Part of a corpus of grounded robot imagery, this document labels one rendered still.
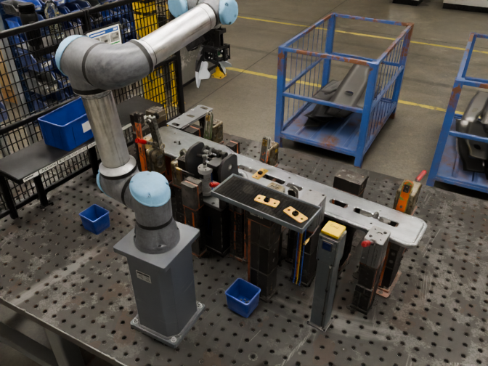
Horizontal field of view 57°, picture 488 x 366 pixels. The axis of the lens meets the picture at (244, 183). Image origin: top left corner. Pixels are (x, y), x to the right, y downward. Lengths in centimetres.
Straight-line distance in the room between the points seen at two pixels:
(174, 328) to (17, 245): 93
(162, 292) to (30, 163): 96
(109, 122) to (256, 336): 92
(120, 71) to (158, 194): 38
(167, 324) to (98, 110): 78
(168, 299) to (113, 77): 77
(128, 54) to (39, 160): 113
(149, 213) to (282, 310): 71
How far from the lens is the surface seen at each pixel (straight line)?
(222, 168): 174
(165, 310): 163
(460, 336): 192
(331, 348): 175
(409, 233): 179
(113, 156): 142
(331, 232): 147
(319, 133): 411
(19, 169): 220
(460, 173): 389
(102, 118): 135
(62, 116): 239
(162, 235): 145
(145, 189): 137
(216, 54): 161
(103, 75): 120
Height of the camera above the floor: 211
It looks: 35 degrees down
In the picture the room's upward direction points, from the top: straight up
